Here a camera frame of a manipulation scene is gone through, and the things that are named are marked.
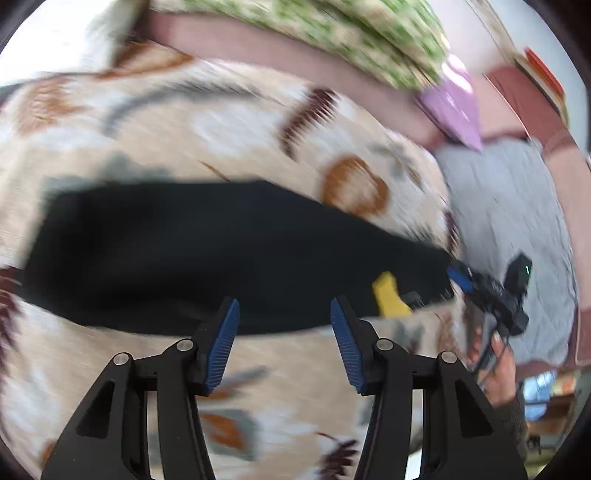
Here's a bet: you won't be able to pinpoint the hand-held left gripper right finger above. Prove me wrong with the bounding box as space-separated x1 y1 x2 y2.
329 295 529 480

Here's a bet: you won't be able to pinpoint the person's right forearm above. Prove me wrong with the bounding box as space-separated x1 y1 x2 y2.
499 392 533 464

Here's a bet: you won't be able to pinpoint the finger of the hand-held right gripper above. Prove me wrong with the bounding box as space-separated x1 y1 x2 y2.
446 259 477 292

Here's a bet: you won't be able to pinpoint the leaf print fleece blanket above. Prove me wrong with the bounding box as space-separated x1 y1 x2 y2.
0 41 462 480

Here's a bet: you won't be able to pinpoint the pale book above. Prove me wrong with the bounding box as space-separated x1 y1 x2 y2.
512 54 571 126

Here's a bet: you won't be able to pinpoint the green checkered folded quilt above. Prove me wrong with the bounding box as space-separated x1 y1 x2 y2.
152 0 451 90

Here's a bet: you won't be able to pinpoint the purple pillow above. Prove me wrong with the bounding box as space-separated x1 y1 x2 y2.
416 53 485 153

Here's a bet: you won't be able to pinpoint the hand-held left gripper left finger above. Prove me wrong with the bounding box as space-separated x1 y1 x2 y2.
41 296 241 480

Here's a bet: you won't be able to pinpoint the person's right hand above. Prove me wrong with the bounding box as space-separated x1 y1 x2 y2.
466 332 518 407

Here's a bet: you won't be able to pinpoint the black pants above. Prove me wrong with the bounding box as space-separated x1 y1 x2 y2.
23 180 458 335

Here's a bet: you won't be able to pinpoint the grey quilted blanket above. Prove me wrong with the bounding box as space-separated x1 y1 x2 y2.
436 138 580 367

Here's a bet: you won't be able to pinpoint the red book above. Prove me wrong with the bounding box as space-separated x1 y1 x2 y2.
525 47 568 100

